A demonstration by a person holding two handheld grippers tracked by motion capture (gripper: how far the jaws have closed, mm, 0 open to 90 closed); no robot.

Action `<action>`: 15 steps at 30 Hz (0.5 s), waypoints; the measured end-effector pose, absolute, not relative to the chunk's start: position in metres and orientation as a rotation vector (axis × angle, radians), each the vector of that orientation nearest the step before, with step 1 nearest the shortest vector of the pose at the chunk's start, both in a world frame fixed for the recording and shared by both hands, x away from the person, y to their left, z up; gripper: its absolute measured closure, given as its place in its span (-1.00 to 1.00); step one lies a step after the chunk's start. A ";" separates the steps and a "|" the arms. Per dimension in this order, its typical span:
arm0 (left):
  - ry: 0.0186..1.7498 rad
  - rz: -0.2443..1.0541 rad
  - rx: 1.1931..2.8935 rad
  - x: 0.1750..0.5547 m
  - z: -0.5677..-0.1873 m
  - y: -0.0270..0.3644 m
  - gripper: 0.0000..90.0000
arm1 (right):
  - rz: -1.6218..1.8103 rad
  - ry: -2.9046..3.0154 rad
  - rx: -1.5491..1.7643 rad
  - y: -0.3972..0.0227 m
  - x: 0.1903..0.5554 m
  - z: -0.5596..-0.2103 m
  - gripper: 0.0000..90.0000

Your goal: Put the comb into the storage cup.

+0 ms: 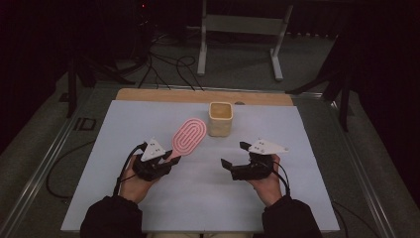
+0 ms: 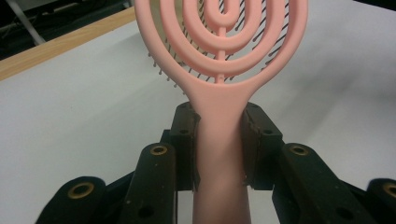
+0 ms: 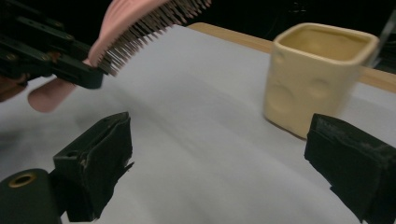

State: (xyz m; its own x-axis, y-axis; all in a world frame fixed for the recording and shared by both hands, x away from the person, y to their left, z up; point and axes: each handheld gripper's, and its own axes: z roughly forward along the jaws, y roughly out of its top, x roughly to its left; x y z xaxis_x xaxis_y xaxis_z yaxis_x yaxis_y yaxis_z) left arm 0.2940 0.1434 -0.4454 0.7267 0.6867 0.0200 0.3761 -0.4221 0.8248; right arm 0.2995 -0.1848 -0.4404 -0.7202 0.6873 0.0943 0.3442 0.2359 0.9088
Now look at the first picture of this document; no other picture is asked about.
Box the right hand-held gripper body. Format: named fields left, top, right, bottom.
left=231, top=138, right=290, bottom=181

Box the person's left hand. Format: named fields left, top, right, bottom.
left=118, top=154, right=159, bottom=204

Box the bundle of black floor cables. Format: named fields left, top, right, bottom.
left=138, top=33, right=206, bottom=92

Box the aluminium floor rail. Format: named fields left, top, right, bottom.
left=0, top=87, right=97, bottom=238
left=325, top=95, right=397, bottom=238

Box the beige square cup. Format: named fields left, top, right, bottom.
left=207, top=101, right=234, bottom=138

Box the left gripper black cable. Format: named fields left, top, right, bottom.
left=112, top=142, right=148, bottom=197

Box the black floor bracket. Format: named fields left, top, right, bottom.
left=73, top=117, right=97, bottom=131

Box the person's right hand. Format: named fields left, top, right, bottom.
left=247, top=154, right=284, bottom=207

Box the pale grey table sheet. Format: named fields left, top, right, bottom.
left=60, top=99, right=341, bottom=232

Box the white metal stand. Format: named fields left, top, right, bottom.
left=196, top=0, right=294, bottom=82

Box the black floor cable loop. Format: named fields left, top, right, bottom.
left=46, top=140, right=97, bottom=199

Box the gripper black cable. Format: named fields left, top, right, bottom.
left=268, top=160, right=291, bottom=197
left=112, top=142, right=148, bottom=197

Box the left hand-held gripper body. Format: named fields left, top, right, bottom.
left=132, top=137, right=173, bottom=182

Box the pink hairbrush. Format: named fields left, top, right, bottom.
left=163, top=117, right=208, bottom=163

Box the black tripod stand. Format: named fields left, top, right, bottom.
left=285, top=6, right=353, bottom=133
left=58, top=56, right=137, bottom=119

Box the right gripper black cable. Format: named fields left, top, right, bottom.
left=268, top=160, right=291, bottom=197

